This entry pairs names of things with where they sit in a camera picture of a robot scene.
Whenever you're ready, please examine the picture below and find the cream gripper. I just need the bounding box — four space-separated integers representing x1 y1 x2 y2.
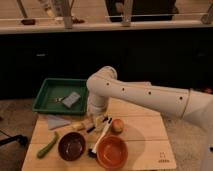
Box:
91 115 108 132

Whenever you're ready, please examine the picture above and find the grey eraser block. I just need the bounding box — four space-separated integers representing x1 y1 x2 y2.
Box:
62 92 81 108

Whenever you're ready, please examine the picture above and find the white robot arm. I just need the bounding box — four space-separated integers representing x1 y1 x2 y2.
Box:
86 66 213 171

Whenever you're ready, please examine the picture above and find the purple bowl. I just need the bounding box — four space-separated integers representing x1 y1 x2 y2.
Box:
58 132 86 161

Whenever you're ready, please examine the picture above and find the orange bowl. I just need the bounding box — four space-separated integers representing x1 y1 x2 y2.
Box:
97 135 128 170

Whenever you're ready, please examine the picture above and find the orange round fruit toy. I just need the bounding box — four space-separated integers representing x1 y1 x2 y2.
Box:
112 119 124 133

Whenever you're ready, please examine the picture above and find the grey cloth piece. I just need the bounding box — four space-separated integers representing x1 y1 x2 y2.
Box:
47 115 71 130

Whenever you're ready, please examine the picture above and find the small metal clip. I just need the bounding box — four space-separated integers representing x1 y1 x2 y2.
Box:
53 97 64 103

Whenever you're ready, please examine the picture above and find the green plastic tray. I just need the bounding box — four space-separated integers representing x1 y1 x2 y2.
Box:
32 78 88 116

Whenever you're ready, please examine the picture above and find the green cucumber toy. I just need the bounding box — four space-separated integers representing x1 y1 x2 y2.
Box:
37 132 59 159

